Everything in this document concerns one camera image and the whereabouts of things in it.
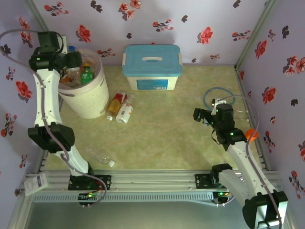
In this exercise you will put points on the orange plastic cylinder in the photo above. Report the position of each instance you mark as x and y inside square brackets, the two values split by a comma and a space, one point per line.
[251, 134]

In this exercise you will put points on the left circuit board with LEDs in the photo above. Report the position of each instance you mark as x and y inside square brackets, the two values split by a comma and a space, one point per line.
[83, 196]

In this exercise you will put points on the clear plastic bin liner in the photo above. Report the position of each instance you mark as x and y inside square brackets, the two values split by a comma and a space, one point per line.
[94, 59]

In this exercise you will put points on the aluminium corner post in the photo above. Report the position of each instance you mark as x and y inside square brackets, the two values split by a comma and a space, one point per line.
[257, 31]
[43, 21]

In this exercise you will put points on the white storage box blue lid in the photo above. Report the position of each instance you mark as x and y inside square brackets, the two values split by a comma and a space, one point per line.
[152, 59]

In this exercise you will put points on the green soda bottle yellow cap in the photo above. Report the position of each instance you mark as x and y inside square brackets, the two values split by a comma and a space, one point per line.
[87, 76]

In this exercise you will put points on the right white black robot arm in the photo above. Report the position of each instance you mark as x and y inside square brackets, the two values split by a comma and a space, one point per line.
[245, 167]

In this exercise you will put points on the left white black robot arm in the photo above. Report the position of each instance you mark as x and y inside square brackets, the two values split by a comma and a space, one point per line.
[47, 95]

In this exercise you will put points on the crushed clear bottle white cap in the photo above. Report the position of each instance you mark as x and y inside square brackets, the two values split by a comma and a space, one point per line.
[111, 163]

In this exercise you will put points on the right black mount plate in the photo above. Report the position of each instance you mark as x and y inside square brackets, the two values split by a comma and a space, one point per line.
[201, 181]

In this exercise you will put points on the right circuit board with LEDs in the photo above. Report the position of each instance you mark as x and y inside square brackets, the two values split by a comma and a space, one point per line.
[220, 193]

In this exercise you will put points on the amber tea bottle red label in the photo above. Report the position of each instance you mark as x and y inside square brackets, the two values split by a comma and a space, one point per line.
[116, 101]

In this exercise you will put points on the aluminium frame rail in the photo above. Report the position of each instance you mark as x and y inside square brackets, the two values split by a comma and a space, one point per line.
[152, 181]

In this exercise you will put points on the clear Pepsi bottle blue cap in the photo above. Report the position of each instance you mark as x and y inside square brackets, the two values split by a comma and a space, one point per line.
[71, 48]

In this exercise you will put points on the white blue paper card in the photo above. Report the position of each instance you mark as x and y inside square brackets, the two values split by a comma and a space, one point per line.
[35, 184]

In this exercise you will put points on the white round waste bin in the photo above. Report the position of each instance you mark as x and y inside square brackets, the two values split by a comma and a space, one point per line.
[90, 102]

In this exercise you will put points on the circuit board with leds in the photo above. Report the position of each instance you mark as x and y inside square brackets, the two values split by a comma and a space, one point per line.
[83, 196]
[220, 193]

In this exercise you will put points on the black mount plate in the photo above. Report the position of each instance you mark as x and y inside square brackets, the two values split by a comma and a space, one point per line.
[201, 181]
[107, 182]

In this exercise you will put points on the left black mount plate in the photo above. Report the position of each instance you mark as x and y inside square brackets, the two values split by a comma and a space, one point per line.
[107, 182]

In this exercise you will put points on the clear bottle white V label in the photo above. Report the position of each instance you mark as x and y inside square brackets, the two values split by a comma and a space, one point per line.
[124, 114]

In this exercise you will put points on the blue stethoscope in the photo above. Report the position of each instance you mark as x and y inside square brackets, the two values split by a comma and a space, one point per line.
[219, 87]

